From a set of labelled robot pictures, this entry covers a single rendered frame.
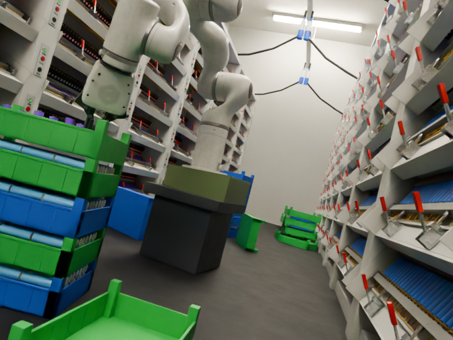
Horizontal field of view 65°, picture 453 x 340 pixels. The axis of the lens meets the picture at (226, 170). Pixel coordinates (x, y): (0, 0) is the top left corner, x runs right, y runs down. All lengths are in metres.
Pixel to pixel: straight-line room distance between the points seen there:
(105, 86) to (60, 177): 0.23
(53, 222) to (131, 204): 1.02
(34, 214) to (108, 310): 0.25
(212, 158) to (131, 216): 0.55
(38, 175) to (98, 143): 0.13
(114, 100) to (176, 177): 0.60
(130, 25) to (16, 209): 0.43
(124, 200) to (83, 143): 1.09
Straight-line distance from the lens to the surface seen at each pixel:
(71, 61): 1.73
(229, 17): 1.21
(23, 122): 0.81
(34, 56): 1.56
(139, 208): 1.73
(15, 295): 0.83
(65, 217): 0.77
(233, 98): 1.44
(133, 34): 0.83
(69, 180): 0.76
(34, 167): 0.79
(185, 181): 1.38
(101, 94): 0.87
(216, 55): 1.34
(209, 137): 1.42
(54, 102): 1.67
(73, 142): 0.77
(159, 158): 2.72
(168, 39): 0.82
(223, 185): 1.32
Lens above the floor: 0.33
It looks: 3 degrees up
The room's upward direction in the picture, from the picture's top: 15 degrees clockwise
